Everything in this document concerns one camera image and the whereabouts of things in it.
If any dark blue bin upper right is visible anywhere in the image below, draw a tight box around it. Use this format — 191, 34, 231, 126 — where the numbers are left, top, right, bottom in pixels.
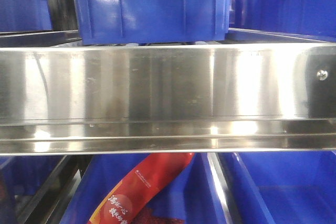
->
229, 0, 335, 41

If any dark blue bin upper middle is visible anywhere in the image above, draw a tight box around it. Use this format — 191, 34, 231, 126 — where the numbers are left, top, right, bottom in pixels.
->
76, 0, 230, 45

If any dark blue bin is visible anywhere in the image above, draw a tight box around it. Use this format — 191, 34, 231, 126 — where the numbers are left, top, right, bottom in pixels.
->
1, 156, 62, 223
1, 0, 52, 32
218, 151, 335, 223
229, 0, 335, 41
60, 153, 226, 223
76, 0, 230, 45

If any dark blue bin lower middle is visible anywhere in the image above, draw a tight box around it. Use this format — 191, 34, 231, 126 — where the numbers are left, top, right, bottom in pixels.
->
60, 153, 226, 223

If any red snack bag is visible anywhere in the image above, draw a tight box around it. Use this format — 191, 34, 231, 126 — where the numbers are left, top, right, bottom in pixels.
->
88, 153, 194, 223

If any dark blue bin upper left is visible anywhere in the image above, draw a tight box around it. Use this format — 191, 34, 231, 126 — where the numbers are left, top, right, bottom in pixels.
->
1, 0, 52, 32

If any shelf rail screw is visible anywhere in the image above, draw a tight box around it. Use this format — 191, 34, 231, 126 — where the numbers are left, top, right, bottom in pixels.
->
316, 69, 329, 81

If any steel divider rail lower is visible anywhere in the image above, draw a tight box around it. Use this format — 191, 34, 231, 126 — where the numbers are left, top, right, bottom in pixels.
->
207, 153, 234, 223

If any dark blue bin lower left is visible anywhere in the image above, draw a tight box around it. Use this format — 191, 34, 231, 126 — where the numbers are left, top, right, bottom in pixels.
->
1, 156, 62, 223

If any dark blue bin lower right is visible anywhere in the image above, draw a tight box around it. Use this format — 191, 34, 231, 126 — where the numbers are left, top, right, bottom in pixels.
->
218, 151, 335, 223

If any stainless steel shelf rail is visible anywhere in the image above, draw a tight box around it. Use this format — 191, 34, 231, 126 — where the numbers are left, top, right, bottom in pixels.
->
1, 43, 335, 155

